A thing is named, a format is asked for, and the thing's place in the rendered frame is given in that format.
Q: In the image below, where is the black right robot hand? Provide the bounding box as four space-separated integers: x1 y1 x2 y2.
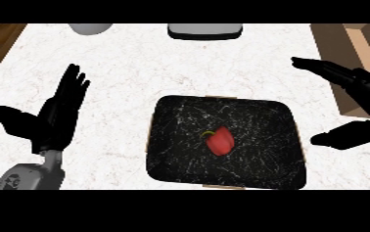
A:
290 56 370 151

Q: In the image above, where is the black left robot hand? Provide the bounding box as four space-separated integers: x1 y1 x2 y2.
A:
0 63 92 156

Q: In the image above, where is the brown cardboard box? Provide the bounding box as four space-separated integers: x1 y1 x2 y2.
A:
309 23 370 118

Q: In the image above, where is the black marble tray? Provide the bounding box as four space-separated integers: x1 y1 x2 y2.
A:
144 94 307 190

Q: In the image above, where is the red bell pepper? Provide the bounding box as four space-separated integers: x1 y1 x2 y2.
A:
198 125 237 157

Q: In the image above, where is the brown wooden cabinet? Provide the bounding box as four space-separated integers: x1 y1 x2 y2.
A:
0 23 29 64

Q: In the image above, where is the grey round container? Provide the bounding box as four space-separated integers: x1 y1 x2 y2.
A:
66 23 113 36

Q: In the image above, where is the grey and black appliance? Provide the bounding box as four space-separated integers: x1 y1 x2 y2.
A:
166 23 244 41

